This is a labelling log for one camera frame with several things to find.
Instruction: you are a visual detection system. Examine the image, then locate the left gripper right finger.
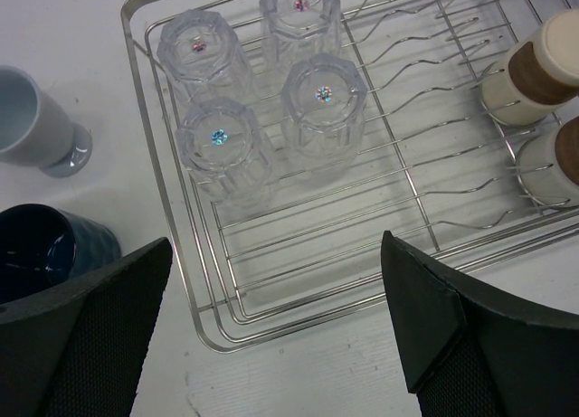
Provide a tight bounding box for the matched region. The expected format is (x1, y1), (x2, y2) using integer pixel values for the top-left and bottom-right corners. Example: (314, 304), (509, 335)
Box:
(381, 231), (578, 416)

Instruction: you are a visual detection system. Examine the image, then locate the dark blue ceramic cup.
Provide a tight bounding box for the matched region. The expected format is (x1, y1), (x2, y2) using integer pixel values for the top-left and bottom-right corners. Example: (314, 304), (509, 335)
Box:
(1, 204), (122, 304)

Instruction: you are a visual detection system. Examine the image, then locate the clear glass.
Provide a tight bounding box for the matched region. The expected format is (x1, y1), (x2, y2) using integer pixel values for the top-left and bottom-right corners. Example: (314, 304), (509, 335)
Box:
(280, 53), (367, 183)
(176, 97), (278, 208)
(259, 0), (342, 73)
(157, 9), (256, 105)

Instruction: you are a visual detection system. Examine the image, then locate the wire dish rack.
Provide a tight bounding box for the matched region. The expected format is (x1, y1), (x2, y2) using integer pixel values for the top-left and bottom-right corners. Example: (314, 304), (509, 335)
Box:
(121, 0), (578, 354)

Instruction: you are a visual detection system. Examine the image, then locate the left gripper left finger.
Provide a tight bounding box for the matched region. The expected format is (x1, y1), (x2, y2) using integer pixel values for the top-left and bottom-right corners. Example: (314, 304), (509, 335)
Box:
(1, 238), (173, 416)

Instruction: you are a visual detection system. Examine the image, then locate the cream brown cup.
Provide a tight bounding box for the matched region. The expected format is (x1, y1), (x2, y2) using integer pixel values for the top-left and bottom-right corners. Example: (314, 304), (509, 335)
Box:
(480, 9), (578, 127)
(517, 117), (578, 208)

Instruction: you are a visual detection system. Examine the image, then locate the light blue footed cup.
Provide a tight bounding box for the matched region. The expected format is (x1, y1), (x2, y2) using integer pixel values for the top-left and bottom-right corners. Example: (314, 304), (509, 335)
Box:
(1, 65), (92, 178)

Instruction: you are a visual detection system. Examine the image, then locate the cream brown cup front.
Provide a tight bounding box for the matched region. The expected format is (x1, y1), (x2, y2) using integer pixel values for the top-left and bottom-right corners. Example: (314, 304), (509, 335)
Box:
(517, 117), (578, 208)

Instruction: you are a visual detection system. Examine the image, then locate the cream brown cup rear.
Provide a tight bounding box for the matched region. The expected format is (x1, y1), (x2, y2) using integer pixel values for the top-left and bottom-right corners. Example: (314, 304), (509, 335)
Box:
(480, 9), (578, 127)

